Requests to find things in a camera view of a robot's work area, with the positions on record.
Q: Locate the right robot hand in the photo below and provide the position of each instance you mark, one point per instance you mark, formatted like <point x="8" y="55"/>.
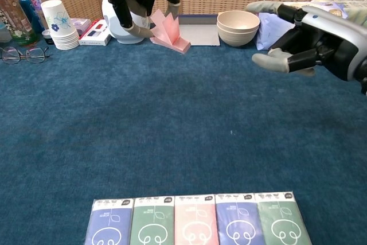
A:
<point x="335" y="44"/>

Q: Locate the pink paper stack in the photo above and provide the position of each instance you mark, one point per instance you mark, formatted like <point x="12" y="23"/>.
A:
<point x="172" y="35"/>

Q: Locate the pale green paper pack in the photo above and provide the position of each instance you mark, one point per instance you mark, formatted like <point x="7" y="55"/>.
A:
<point x="358" y="5"/>

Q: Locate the white rice cooker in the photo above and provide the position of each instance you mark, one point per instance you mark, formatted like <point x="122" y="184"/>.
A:
<point x="111" y="24"/>

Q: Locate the small lilac box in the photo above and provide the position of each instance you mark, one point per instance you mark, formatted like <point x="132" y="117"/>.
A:
<point x="81" y="24"/>

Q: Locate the lilac tissue bag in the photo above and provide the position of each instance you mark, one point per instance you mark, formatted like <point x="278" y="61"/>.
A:
<point x="266" y="32"/>

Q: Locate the red and white box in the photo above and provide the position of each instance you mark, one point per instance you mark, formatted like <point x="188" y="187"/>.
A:
<point x="94" y="39"/>

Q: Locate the floral paper cup stack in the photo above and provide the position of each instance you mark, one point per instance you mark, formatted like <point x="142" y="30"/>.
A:
<point x="58" y="24"/>

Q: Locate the grey tray with blue rim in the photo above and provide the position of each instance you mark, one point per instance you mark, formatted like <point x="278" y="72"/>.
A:
<point x="203" y="35"/>

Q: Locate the beige bowl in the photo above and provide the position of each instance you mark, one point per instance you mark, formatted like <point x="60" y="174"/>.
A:
<point x="238" y="21"/>
<point x="237" y="39"/>

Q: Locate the small black jar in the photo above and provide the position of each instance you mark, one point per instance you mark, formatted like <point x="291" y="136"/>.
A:
<point x="47" y="37"/>

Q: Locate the dark blue bottle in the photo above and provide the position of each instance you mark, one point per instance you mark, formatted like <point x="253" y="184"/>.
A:
<point x="24" y="2"/>

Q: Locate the thin-framed eyeglasses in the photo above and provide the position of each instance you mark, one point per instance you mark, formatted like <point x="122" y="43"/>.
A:
<point x="36" y="55"/>

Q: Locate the green tea bottle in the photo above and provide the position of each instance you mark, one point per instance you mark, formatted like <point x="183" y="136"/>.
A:
<point x="14" y="18"/>

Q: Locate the dark blue table cloth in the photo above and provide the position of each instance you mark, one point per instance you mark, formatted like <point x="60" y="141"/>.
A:
<point x="183" y="141"/>

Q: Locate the green pocket tissue pack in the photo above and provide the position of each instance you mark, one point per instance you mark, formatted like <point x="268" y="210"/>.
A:
<point x="282" y="222"/>
<point x="152" y="225"/>

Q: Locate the blue pocket tissue pack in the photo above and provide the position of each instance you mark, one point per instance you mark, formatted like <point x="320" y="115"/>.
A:
<point x="110" y="225"/>
<point x="239" y="222"/>

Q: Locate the pink pocket tissue pack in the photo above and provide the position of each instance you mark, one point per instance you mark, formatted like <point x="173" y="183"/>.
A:
<point x="196" y="225"/>

